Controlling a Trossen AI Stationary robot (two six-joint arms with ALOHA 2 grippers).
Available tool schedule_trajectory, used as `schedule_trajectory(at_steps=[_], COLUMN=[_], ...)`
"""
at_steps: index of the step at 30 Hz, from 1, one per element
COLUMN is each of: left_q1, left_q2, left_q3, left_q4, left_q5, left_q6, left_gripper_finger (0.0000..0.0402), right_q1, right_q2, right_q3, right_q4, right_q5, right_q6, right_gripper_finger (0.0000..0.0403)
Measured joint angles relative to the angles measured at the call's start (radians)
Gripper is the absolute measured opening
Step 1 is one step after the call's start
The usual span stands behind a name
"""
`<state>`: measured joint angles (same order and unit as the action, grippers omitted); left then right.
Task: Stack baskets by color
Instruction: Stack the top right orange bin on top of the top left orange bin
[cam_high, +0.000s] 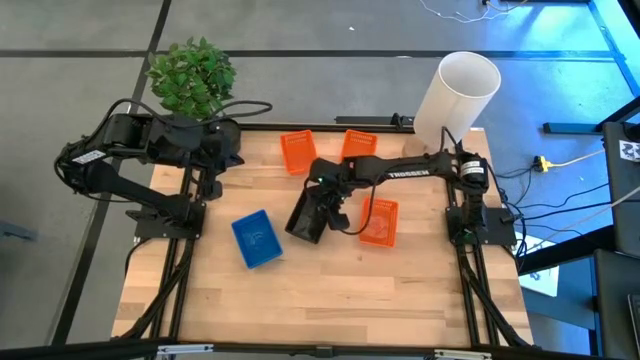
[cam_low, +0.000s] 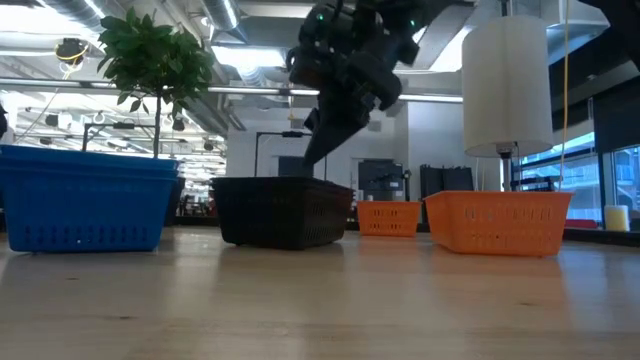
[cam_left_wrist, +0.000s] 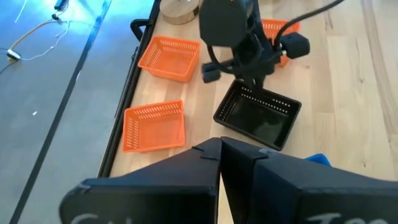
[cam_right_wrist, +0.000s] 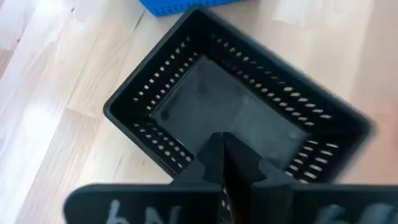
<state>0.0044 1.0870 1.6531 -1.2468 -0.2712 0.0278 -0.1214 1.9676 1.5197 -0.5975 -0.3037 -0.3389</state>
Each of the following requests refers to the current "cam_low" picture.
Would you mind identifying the white shade table lamp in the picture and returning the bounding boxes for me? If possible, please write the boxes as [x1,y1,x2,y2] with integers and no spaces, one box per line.
[460,14,555,194]

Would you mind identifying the black round ceiling device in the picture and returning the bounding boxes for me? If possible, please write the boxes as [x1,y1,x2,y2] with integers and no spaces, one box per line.
[53,37,92,67]

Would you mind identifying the yellow hanging cable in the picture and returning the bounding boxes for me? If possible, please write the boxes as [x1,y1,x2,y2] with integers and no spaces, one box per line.
[557,0,572,192]

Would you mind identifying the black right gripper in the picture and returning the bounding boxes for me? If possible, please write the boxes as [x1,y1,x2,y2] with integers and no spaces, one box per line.
[286,0,421,177]

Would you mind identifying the black storage cabinet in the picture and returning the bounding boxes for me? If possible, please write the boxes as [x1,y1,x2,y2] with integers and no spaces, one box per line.
[357,158,407,203]
[419,164,475,199]

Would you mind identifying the green artificial plant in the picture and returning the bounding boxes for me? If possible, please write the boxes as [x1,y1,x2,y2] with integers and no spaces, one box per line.
[97,6,217,159]

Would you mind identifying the pale yellow roll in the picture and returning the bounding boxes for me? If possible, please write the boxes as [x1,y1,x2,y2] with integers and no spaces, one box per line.
[603,204,631,233]

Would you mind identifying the orange plastic basket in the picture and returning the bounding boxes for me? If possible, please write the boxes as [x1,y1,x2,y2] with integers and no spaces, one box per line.
[356,200,423,238]
[424,190,575,258]

